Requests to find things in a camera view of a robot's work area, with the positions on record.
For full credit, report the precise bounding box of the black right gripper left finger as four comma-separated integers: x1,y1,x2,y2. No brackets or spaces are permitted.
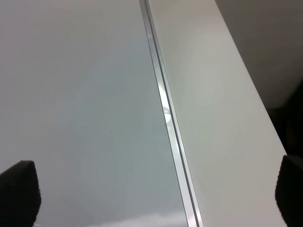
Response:
0,160,42,227

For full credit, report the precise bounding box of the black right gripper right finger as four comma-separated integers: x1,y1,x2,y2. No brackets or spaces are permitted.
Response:
275,155,303,227

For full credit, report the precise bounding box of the white whiteboard with aluminium frame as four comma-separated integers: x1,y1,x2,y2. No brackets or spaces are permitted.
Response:
0,0,202,227

